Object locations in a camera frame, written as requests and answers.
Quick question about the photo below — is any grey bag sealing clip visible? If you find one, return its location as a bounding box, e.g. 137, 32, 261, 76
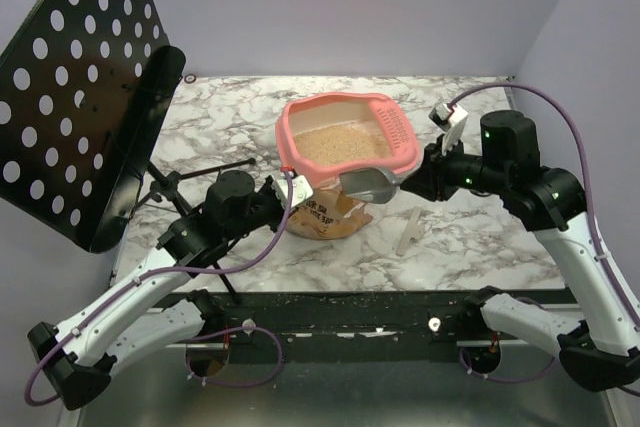
396, 207, 424, 256

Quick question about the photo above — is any silver metal litter scoop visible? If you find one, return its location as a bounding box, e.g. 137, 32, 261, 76
338, 167, 403, 204

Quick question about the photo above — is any beige cat litter bag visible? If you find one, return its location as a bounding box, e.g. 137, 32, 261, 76
286, 189, 373, 240

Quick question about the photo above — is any pink cat litter box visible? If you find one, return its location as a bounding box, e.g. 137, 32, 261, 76
275, 92, 422, 188

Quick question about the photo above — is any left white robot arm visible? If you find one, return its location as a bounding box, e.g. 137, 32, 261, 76
23, 167, 309, 411

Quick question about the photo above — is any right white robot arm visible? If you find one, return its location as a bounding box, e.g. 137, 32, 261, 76
400, 110, 639, 392

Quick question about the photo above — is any clean litter in box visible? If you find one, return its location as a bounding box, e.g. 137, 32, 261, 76
294, 125, 391, 166

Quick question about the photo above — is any black perforated music stand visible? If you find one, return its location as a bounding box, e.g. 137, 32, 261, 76
0, 0, 257, 304

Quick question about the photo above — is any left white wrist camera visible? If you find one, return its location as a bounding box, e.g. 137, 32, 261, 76
273, 175, 314, 209

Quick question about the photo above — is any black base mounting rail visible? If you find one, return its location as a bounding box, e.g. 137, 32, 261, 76
209, 291, 516, 371

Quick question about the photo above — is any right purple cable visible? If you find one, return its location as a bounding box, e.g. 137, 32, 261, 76
449, 84, 640, 382

